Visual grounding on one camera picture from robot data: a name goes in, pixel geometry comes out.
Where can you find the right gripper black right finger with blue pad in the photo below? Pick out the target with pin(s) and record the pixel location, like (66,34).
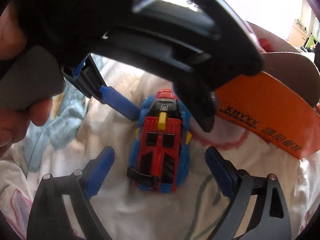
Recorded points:
(257,208)

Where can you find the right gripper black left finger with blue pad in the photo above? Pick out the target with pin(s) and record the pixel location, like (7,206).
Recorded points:
(61,208)

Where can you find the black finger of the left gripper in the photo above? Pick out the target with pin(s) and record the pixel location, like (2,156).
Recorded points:
(87,79)
(198,100)

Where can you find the red blue toy car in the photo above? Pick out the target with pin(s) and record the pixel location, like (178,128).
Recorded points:
(159,159)

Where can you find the brown glasses case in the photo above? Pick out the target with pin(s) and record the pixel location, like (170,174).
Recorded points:
(290,67)

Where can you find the person's hand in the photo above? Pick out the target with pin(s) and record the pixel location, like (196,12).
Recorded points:
(15,79)

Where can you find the floral white bed sheet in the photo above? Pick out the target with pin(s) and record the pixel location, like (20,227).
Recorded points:
(83,127)

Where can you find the orange shoe box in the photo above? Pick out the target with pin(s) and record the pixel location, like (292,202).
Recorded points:
(268,108)

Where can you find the red plastic handle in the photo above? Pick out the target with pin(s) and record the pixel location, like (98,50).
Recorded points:
(266,45)

